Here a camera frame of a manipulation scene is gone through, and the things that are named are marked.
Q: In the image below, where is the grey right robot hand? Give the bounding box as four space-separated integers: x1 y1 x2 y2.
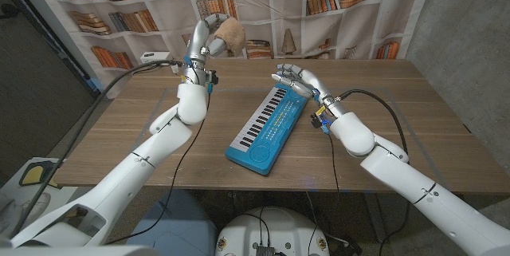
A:
271 63 347 120

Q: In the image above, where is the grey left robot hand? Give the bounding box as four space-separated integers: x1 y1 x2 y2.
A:
182 12 234 86

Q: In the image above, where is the blue toy piano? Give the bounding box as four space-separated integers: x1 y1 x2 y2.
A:
224 82 311 176

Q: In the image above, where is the white power strip box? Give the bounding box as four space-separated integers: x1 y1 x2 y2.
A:
139 51 171 64

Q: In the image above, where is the printed bookshelf backdrop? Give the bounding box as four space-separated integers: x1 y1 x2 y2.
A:
23 0 439 100

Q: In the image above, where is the grey table leg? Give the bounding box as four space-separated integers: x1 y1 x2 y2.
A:
364 191 388 244

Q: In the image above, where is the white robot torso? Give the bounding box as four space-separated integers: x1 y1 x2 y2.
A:
214 207 330 256

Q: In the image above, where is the yellow and black floor mat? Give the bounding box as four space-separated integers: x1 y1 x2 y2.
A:
18 159 65 189

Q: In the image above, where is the white sneaker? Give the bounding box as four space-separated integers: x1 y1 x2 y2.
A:
0 191 53 237

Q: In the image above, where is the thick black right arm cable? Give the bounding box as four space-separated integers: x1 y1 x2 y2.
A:
337 88 411 256

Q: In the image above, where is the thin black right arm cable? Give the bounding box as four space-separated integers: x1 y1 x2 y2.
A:
327 132 341 194

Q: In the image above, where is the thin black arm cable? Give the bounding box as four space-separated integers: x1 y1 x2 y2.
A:
105 90 212 246
327 132 341 194

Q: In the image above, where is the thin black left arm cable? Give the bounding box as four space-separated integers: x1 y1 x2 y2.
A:
105 90 212 246

